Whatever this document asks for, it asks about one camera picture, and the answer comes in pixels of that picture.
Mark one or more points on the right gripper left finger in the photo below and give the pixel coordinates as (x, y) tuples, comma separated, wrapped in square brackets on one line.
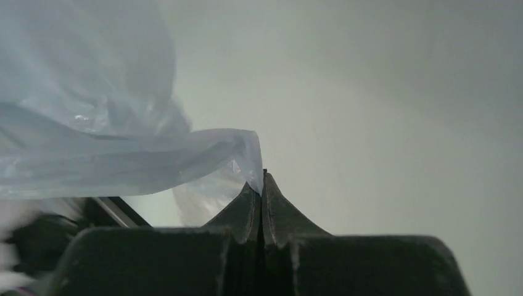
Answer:
[(218, 258)]

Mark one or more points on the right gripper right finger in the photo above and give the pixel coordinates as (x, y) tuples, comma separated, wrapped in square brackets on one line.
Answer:
[(303, 259)]

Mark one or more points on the light blue plastic trash bag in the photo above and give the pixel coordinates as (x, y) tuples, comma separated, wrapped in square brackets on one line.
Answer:
[(88, 109)]

